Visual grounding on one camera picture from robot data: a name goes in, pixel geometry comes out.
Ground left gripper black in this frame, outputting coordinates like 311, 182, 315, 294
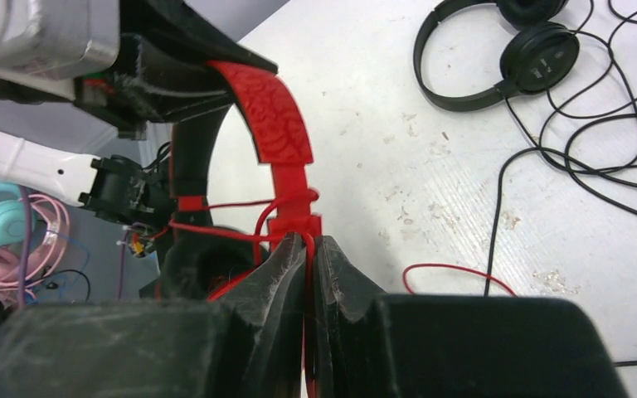
74, 1, 278, 133

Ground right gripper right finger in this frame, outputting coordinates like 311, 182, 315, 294
313, 236, 391, 397

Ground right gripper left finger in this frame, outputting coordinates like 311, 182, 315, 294
208, 233, 306, 397

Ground red black headphones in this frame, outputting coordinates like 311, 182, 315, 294
154, 61, 322, 301

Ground red headphone cable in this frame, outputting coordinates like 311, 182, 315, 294
167, 188, 518, 398

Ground thin black headphone cable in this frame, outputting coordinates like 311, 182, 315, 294
483, 0, 637, 369

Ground small black headphones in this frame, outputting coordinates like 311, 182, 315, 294
412, 0, 580, 113

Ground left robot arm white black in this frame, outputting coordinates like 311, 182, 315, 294
0, 1, 278, 224

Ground pink teal headphones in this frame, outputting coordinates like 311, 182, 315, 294
0, 181, 91, 303

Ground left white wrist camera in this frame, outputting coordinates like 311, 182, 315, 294
0, 0, 120, 100

